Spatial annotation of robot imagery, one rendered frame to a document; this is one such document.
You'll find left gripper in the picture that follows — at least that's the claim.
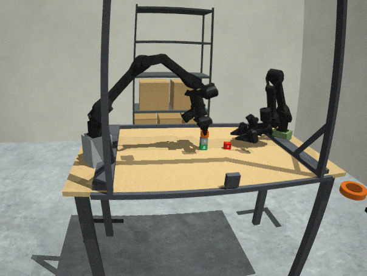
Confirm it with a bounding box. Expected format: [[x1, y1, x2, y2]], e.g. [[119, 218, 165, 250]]
[[191, 102, 213, 136]]

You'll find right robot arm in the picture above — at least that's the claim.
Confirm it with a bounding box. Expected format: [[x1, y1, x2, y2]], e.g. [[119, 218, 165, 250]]
[[245, 69, 292, 135]]

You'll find green block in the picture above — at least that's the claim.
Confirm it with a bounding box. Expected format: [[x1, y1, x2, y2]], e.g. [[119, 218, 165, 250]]
[[199, 143, 208, 150]]

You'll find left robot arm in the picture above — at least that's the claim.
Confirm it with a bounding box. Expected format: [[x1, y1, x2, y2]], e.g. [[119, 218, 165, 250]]
[[87, 53, 218, 138]]

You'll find red block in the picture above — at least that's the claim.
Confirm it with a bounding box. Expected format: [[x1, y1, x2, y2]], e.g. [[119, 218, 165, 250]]
[[224, 142, 232, 150]]

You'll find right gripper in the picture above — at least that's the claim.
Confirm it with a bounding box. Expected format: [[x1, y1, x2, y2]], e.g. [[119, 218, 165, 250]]
[[230, 122, 264, 143]]

